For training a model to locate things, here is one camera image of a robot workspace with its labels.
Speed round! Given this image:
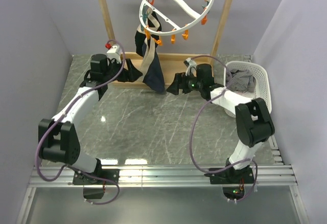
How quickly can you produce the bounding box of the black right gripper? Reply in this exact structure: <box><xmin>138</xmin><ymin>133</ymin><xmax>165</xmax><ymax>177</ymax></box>
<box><xmin>167</xmin><ymin>71</ymin><xmax>204</xmax><ymax>96</ymax></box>

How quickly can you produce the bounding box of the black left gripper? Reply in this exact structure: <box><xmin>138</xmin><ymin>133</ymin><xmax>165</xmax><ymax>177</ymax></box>
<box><xmin>104</xmin><ymin>58</ymin><xmax>143</xmax><ymax>83</ymax></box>

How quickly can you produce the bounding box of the navy blue underwear beige waistband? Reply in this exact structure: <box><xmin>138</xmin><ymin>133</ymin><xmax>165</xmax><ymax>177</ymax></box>
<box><xmin>139</xmin><ymin>11</ymin><xmax>166</xmax><ymax>94</ymax></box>

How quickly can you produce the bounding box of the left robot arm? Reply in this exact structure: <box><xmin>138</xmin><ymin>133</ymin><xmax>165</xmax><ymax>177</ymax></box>
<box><xmin>35</xmin><ymin>54</ymin><xmax>142</xmax><ymax>184</ymax></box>

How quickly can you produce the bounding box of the wooden hanger stand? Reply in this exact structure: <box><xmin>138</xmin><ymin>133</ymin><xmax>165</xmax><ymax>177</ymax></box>
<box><xmin>98</xmin><ymin>0</ymin><xmax>232</xmax><ymax>86</ymax></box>

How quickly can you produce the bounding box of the black hanging underwear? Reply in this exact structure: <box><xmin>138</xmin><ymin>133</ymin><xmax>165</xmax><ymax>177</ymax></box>
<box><xmin>134</xmin><ymin>25</ymin><xmax>148</xmax><ymax>57</ymax></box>

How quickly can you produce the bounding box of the orange clip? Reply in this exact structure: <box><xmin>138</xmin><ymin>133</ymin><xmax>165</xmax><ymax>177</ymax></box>
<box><xmin>201</xmin><ymin>15</ymin><xmax>207</xmax><ymax>25</ymax></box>
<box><xmin>144</xmin><ymin>29</ymin><xmax>151</xmax><ymax>40</ymax></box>
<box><xmin>152</xmin><ymin>38</ymin><xmax>163</xmax><ymax>46</ymax></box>
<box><xmin>182</xmin><ymin>30</ymin><xmax>189</xmax><ymax>40</ymax></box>
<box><xmin>171</xmin><ymin>34</ymin><xmax>176</xmax><ymax>44</ymax></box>

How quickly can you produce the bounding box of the white round clip hanger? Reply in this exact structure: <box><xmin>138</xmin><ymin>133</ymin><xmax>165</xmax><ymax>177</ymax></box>
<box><xmin>138</xmin><ymin>0</ymin><xmax>215</xmax><ymax>37</ymax></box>

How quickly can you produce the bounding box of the grey striped garment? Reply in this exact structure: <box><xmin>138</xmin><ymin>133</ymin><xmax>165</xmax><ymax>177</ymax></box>
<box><xmin>225</xmin><ymin>69</ymin><xmax>255</xmax><ymax>93</ymax></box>

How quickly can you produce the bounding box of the white perforated laundry basket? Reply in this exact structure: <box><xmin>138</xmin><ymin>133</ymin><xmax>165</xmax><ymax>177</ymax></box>
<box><xmin>224</xmin><ymin>61</ymin><xmax>272</xmax><ymax>112</ymax></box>

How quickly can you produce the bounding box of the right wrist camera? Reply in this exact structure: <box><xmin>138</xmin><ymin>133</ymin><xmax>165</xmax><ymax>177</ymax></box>
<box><xmin>183</xmin><ymin>57</ymin><xmax>197</xmax><ymax>76</ymax></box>

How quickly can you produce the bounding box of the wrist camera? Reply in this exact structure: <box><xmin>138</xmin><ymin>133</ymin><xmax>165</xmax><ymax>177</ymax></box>
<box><xmin>105</xmin><ymin>43</ymin><xmax>123</xmax><ymax>63</ymax></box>
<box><xmin>183</xmin><ymin>57</ymin><xmax>197</xmax><ymax>76</ymax></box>

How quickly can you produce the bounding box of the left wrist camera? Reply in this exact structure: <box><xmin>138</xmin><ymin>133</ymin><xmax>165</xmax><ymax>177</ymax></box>
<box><xmin>105</xmin><ymin>43</ymin><xmax>123</xmax><ymax>63</ymax></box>

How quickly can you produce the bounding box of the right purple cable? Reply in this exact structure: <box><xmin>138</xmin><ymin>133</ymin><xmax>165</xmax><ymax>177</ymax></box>
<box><xmin>190</xmin><ymin>54</ymin><xmax>258</xmax><ymax>202</ymax></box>

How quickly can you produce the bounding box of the purple cable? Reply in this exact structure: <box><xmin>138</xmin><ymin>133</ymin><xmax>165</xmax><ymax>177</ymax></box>
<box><xmin>190</xmin><ymin>54</ymin><xmax>258</xmax><ymax>202</ymax></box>
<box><xmin>35</xmin><ymin>39</ymin><xmax>126</xmax><ymax>206</ymax></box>

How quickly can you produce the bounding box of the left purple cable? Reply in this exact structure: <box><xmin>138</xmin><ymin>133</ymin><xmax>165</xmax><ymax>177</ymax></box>
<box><xmin>35</xmin><ymin>39</ymin><xmax>126</xmax><ymax>206</ymax></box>

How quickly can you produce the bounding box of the aluminium mounting rail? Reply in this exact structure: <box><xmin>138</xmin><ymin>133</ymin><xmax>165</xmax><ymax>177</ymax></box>
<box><xmin>15</xmin><ymin>165</ymin><xmax>310</xmax><ymax>224</ymax></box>

